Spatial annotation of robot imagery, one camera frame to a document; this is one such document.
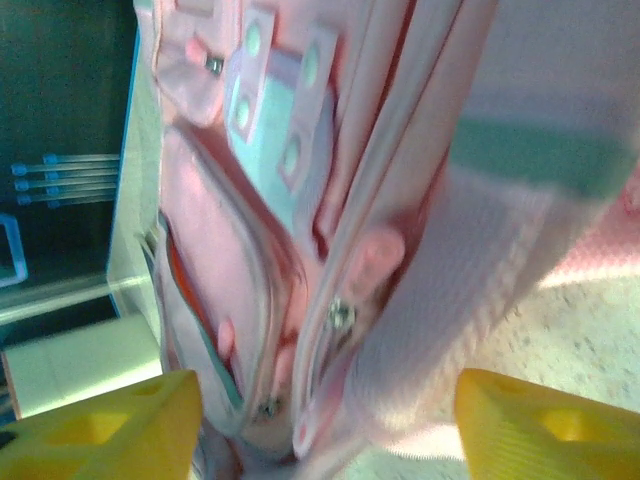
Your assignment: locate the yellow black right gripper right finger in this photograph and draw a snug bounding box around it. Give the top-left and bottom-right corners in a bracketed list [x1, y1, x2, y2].
[453, 368, 640, 480]

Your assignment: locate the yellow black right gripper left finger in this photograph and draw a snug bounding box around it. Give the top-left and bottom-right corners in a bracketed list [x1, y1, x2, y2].
[0, 368, 204, 480]

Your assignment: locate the pink student backpack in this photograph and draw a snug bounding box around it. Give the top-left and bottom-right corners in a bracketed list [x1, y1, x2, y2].
[134, 0, 640, 480]

